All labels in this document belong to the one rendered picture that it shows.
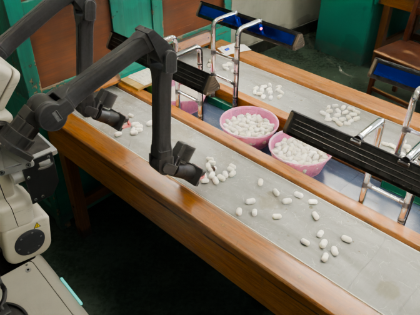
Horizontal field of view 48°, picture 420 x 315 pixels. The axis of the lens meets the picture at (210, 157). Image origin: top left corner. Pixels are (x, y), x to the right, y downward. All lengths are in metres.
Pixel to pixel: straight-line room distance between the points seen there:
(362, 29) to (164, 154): 3.18
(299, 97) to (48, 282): 1.45
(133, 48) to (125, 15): 1.06
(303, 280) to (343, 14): 3.38
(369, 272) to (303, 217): 0.29
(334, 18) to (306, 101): 2.32
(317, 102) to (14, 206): 1.47
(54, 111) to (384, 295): 1.08
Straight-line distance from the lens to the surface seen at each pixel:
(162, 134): 1.52
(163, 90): 1.47
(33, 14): 1.70
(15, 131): 1.31
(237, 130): 2.09
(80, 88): 1.33
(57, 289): 2.13
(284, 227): 1.65
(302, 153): 2.00
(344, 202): 1.75
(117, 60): 1.36
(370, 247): 1.65
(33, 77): 2.22
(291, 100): 2.36
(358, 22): 4.48
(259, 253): 1.52
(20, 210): 1.61
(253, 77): 2.55
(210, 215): 1.63
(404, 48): 3.89
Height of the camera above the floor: 1.90
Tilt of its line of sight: 37 degrees down
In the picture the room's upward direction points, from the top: straight up
